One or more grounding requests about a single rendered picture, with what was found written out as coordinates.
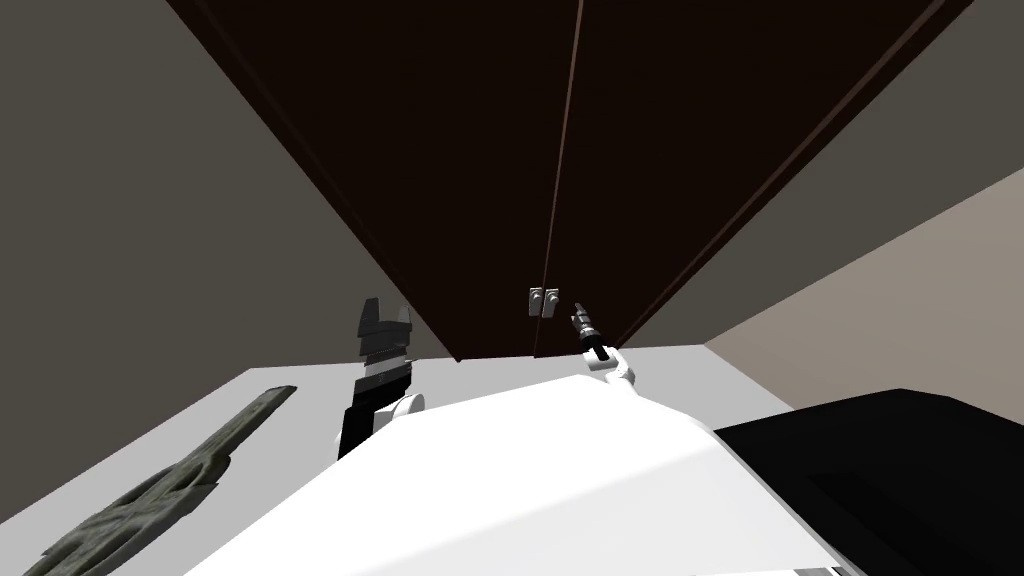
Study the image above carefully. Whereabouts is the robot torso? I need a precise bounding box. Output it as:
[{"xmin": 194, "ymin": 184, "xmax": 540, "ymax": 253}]
[{"xmin": 182, "ymin": 373, "xmax": 851, "ymax": 576}]

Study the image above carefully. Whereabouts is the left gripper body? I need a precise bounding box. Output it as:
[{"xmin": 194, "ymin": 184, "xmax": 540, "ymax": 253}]
[{"xmin": 355, "ymin": 319, "xmax": 414, "ymax": 364}]

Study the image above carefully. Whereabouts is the dark brown cupboard door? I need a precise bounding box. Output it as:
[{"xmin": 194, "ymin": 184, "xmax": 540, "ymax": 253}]
[
  {"xmin": 533, "ymin": 0, "xmax": 976, "ymax": 359},
  {"xmin": 166, "ymin": 0, "xmax": 583, "ymax": 363}
]

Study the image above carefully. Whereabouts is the grey-green long flat object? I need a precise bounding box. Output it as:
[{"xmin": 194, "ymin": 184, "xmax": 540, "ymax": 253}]
[{"xmin": 22, "ymin": 385, "xmax": 299, "ymax": 576}]

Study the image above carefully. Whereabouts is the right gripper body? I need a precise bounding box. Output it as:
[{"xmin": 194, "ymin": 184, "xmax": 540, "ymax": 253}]
[{"xmin": 570, "ymin": 301, "xmax": 604, "ymax": 348}]

